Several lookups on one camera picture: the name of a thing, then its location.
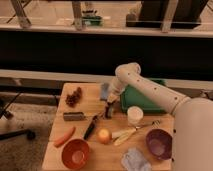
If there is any black handled knife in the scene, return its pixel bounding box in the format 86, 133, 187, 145
83, 114, 102, 140

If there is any grey eraser block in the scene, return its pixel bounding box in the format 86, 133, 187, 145
63, 112, 85, 121

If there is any blue grey cloth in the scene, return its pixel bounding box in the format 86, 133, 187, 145
121, 147, 152, 171

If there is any red bowl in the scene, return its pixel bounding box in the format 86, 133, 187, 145
61, 139, 90, 170

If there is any green box in background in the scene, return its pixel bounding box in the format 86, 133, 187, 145
83, 13, 102, 26

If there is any blue sponge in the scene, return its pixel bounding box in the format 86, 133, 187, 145
100, 83, 109, 101

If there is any green plastic tray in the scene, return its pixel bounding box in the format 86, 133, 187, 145
120, 85, 165, 115

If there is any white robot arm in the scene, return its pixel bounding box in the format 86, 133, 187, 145
109, 62, 213, 171

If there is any orange carrot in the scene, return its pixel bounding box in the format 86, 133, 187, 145
54, 127, 75, 148

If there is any dark grape bunch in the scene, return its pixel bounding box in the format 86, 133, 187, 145
65, 87, 82, 107

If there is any black office chair base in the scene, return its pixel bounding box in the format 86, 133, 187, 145
0, 92, 37, 141

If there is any white plastic cup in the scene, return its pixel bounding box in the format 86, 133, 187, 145
127, 106, 144, 125

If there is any purple bowl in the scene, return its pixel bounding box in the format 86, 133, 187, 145
146, 129, 172, 160

